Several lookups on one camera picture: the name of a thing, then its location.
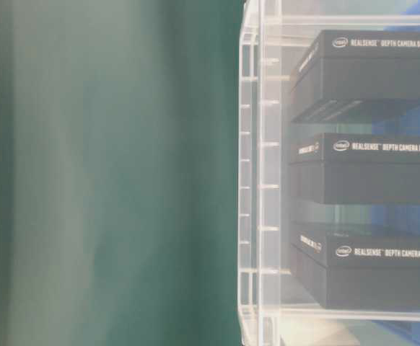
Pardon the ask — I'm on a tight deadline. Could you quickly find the black RealSense D435i box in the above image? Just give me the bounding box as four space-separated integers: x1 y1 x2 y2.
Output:
288 222 420 311
284 30 420 123

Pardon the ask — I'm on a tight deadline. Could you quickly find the middle black RealSense D435 box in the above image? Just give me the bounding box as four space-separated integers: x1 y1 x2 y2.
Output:
286 133 420 205

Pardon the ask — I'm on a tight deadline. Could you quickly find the clear acrylic shelf case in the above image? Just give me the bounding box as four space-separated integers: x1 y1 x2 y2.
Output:
237 1 420 345

